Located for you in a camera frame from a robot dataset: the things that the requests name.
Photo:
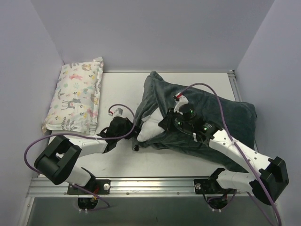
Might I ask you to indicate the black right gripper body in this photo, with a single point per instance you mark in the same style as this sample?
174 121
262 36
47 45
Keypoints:
165 121

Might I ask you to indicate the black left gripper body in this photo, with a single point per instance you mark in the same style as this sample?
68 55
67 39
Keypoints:
128 127

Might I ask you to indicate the white pillow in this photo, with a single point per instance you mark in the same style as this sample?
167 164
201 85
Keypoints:
150 127

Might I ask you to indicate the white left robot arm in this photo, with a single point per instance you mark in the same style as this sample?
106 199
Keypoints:
58 160

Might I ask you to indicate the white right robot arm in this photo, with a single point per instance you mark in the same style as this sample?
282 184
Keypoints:
265 178

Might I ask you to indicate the animal print pillow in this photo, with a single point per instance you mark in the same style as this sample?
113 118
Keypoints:
75 103

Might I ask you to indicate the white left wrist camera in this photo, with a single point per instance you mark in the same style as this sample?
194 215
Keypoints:
117 113

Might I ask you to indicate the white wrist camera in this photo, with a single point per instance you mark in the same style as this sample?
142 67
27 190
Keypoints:
180 100
117 113

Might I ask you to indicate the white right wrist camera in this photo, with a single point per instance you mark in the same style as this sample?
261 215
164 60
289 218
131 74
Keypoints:
180 100

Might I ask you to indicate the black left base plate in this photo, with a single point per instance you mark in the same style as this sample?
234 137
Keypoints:
99 186

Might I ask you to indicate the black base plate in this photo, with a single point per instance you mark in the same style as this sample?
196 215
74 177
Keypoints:
99 186
207 186

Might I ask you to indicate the aluminium right side rail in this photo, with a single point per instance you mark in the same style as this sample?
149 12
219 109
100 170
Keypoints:
234 85

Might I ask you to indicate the aluminium rail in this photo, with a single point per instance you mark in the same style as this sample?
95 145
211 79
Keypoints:
234 85
121 187

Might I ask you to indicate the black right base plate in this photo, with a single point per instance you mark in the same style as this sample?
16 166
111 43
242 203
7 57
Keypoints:
207 186

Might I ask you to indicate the aluminium front rail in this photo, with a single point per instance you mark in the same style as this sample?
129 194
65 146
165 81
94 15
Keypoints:
121 187

